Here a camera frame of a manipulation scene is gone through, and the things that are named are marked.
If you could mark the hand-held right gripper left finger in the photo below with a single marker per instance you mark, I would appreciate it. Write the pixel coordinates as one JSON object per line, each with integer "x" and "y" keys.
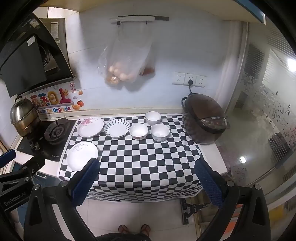
{"x": 85, "y": 183}

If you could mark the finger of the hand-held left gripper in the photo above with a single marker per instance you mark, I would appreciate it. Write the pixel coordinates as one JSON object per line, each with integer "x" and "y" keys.
{"x": 32, "y": 165}
{"x": 7, "y": 158}

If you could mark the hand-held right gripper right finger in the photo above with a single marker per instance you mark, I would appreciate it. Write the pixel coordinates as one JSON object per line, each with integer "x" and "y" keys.
{"x": 208, "y": 185}

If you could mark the plain white plate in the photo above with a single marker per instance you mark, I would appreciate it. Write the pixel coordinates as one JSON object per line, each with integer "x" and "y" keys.
{"x": 81, "y": 156}

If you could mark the blue striped plate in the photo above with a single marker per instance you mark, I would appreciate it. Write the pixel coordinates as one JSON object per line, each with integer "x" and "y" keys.
{"x": 117, "y": 128}

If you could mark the blue patterned bowl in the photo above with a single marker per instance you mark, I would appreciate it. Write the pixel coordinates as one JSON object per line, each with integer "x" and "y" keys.
{"x": 160, "y": 132}

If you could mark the white bowl with dark rim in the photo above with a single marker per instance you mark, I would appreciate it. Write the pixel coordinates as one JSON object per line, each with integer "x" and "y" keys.
{"x": 152, "y": 117}

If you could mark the black gas stove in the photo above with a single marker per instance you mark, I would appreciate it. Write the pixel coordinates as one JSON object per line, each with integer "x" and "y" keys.
{"x": 55, "y": 134}

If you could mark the stainless steel steamer pot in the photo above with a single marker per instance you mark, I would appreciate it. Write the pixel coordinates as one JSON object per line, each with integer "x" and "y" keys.
{"x": 23, "y": 113}

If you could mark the person's left foot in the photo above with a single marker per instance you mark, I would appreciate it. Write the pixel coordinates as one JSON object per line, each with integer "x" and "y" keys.
{"x": 123, "y": 229}

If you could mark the person's foot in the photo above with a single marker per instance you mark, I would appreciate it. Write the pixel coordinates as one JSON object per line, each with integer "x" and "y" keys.
{"x": 145, "y": 229}
{"x": 123, "y": 229}

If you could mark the black and white checkered tablecloth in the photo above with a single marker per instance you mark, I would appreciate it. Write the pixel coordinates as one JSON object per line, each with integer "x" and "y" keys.
{"x": 143, "y": 166}

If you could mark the brown rice cooker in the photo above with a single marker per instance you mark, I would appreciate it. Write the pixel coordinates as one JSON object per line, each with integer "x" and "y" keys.
{"x": 203, "y": 115}

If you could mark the person's right foot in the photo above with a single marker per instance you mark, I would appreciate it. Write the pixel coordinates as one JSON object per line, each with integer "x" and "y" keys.
{"x": 145, "y": 229}

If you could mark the black range hood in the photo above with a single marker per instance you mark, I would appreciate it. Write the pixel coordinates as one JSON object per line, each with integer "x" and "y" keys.
{"x": 23, "y": 62}

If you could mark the frosted glass sliding door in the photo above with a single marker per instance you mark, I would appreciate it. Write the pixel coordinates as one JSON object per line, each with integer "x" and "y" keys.
{"x": 266, "y": 104}

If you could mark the clear plastic bag of eggs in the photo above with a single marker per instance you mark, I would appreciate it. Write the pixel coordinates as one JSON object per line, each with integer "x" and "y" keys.
{"x": 122, "y": 62}

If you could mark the plastic bag with red contents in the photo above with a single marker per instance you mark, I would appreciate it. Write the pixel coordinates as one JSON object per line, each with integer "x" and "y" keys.
{"x": 148, "y": 69}

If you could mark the colourful wall sticker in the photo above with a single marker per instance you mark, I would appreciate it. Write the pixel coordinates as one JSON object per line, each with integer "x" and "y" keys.
{"x": 54, "y": 98}

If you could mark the white wall outlet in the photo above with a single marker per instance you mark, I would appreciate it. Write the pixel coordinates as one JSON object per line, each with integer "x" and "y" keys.
{"x": 200, "y": 81}
{"x": 187, "y": 77}
{"x": 178, "y": 78}

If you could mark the white wall hook rail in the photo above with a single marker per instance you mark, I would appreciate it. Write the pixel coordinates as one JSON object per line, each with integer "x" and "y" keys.
{"x": 136, "y": 19}

